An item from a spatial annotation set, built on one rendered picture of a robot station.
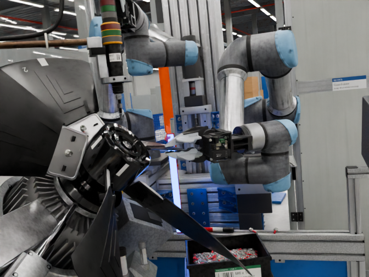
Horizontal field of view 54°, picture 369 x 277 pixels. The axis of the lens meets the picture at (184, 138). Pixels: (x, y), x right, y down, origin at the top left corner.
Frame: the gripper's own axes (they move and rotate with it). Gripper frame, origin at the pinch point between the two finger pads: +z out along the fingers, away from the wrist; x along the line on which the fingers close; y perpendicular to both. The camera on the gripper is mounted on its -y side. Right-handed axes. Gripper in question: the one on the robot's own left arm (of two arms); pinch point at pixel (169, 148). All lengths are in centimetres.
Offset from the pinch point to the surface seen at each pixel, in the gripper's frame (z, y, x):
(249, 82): -443, -659, 41
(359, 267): -51, 13, 41
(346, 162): -154, -90, 52
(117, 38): 11.1, 3.1, -26.6
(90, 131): 19.2, 6.0, -7.9
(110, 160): 17.9, 18.3, -4.2
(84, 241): 26.0, 41.3, -1.1
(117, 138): 15.5, 14.4, -7.4
